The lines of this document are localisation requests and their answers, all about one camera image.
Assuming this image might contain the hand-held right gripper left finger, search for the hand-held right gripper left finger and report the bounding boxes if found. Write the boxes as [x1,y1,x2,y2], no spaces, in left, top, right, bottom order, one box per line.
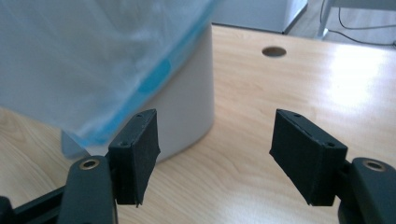
[107,108,162,207]

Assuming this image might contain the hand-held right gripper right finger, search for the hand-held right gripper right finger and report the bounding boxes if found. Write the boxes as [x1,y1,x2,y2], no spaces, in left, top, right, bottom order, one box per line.
[269,108,348,207]

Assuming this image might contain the white round bin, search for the white round bin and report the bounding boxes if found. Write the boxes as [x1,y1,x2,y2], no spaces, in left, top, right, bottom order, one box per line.
[85,23,216,163]

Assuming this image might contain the translucent plastic bag blue edge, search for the translucent plastic bag blue edge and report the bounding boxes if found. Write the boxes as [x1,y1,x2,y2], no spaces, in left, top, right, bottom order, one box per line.
[0,0,224,160]

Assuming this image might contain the white cabinet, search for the white cabinet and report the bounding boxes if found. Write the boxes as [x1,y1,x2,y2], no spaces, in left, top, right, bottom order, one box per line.
[211,0,309,35]

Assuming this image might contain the thin dark cable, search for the thin dark cable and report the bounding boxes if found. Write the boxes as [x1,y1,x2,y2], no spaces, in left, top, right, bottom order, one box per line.
[337,6,396,31]
[326,29,396,49]

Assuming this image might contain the white metal table frame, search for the white metal table frame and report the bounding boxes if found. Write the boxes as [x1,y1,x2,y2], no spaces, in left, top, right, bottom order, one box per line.
[317,0,396,40]

